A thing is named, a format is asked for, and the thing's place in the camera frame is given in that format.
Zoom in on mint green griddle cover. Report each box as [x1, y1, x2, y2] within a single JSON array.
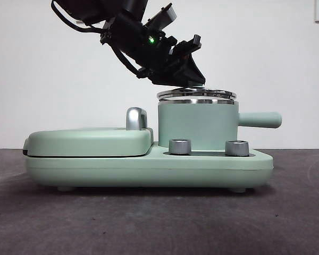
[[22, 126, 154, 158]]

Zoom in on mint green breakfast machine base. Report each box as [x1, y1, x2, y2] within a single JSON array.
[[25, 140, 274, 193]]

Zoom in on silver griddle cover handle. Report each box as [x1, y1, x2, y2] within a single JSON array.
[[125, 106, 149, 131]]

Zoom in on silver control knob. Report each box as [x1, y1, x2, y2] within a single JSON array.
[[225, 140, 249, 157], [169, 138, 191, 155]]

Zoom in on glass lid with green knob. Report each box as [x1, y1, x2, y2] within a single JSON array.
[[156, 83, 238, 104]]

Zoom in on mint green steamer pot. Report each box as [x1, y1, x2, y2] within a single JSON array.
[[158, 97, 283, 149]]

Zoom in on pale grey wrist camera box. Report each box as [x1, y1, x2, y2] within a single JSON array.
[[144, 3, 179, 30]]

